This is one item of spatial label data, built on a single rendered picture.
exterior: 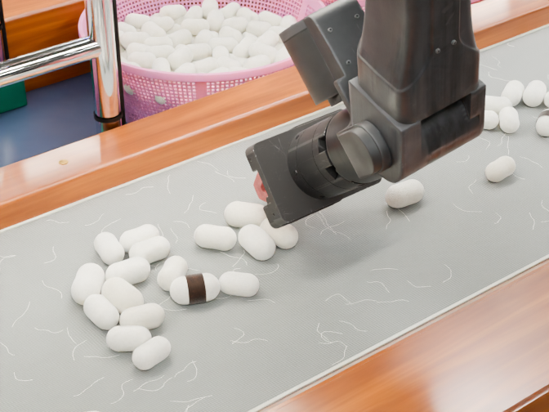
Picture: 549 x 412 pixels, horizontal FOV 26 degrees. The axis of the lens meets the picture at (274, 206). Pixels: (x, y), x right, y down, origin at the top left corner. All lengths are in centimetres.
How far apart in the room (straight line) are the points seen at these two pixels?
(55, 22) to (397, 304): 60
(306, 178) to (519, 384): 22
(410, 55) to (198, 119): 42
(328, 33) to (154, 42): 50
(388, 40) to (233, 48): 59
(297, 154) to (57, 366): 23
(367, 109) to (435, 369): 18
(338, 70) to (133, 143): 29
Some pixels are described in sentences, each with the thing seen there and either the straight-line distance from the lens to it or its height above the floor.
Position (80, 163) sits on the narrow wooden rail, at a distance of 103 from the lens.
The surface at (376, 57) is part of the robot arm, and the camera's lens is 73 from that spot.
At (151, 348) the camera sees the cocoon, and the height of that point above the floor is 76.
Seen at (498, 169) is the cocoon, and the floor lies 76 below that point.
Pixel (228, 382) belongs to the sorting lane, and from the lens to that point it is 83.
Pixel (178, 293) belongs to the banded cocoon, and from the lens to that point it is 89.
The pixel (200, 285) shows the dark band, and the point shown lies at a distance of 89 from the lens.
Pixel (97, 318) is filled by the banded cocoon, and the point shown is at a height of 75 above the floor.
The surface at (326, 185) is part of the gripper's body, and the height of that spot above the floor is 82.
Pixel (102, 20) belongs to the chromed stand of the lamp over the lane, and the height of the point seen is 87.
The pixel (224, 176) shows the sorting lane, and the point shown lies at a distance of 105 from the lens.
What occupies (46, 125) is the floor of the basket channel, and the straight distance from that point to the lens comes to 128.
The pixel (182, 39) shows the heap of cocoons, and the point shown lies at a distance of 131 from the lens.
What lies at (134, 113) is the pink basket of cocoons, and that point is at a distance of 124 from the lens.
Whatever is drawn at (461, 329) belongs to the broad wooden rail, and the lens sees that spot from 85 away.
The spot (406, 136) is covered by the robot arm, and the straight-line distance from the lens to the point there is 74.
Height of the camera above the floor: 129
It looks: 33 degrees down
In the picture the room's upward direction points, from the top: straight up
